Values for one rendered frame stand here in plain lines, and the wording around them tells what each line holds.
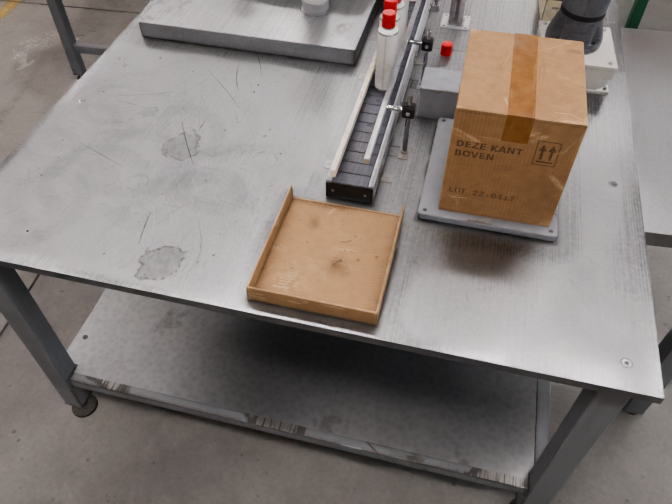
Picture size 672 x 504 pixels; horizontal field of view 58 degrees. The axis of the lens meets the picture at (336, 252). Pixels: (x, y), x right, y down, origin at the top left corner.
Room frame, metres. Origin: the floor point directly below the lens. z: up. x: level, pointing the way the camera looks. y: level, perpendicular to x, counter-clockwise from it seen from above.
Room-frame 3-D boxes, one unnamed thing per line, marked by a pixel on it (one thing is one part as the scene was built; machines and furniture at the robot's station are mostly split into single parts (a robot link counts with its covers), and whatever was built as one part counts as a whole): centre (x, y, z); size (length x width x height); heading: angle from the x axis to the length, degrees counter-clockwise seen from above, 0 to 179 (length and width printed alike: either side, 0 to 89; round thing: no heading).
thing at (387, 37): (1.38, -0.13, 0.98); 0.05 x 0.05 x 0.20
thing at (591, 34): (1.54, -0.66, 0.97); 0.15 x 0.15 x 0.10
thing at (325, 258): (0.83, 0.01, 0.85); 0.30 x 0.26 x 0.04; 166
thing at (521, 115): (1.07, -0.38, 0.99); 0.30 x 0.24 x 0.27; 167
